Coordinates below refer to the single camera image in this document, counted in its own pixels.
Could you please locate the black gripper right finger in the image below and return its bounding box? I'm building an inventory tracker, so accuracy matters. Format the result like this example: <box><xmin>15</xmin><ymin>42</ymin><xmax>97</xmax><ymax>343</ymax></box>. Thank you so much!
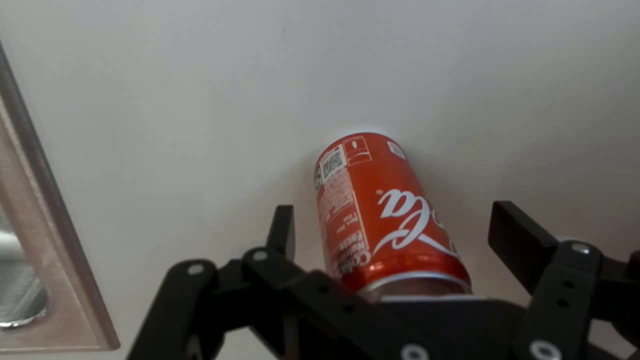
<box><xmin>488</xmin><ymin>200</ymin><xmax>640</xmax><ymax>360</ymax></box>

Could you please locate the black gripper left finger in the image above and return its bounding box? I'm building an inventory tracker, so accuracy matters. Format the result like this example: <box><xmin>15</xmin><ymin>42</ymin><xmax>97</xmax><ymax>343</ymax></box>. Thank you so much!
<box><xmin>126</xmin><ymin>205</ymin><xmax>374</xmax><ymax>360</ymax></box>

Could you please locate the red cola can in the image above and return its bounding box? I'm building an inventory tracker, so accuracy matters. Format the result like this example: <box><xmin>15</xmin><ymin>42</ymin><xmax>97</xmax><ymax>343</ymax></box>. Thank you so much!
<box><xmin>313</xmin><ymin>132</ymin><xmax>471</xmax><ymax>300</ymax></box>

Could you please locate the stainless steel sink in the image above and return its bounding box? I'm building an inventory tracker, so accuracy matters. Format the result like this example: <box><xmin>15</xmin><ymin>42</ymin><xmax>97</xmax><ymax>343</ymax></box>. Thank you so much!
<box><xmin>0</xmin><ymin>50</ymin><xmax>120</xmax><ymax>353</ymax></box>

